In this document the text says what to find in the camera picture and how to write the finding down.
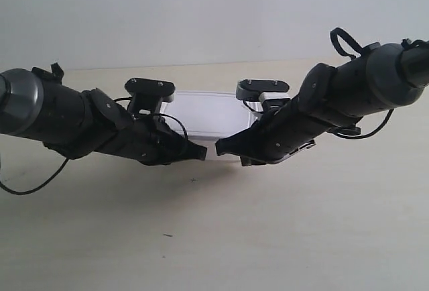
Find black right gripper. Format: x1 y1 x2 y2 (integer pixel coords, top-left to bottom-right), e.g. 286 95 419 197
215 63 360 166

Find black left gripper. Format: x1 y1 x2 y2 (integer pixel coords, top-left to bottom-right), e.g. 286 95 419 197
44 89 207 166

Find white lidded plastic box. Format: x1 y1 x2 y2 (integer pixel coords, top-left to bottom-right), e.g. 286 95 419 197
160 90 265 163

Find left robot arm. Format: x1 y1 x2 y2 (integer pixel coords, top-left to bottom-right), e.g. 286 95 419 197
1 64 207 166

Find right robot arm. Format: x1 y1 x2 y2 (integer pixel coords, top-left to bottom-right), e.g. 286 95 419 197
215 40 428 166

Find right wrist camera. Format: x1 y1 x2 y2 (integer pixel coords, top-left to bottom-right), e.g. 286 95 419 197
235 79 290 105

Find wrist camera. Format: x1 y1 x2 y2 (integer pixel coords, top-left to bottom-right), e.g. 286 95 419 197
235 79 290 105
125 78 176 115

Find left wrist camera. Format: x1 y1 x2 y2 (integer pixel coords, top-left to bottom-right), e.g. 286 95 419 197
125 78 176 115

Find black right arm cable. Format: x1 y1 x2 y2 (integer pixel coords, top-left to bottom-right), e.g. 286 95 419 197
330 27 395 138

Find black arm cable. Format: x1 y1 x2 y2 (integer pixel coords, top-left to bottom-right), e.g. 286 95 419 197
330 27 395 138
0 150 70 195

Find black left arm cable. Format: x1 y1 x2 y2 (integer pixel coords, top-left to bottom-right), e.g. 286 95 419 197
0 150 70 195

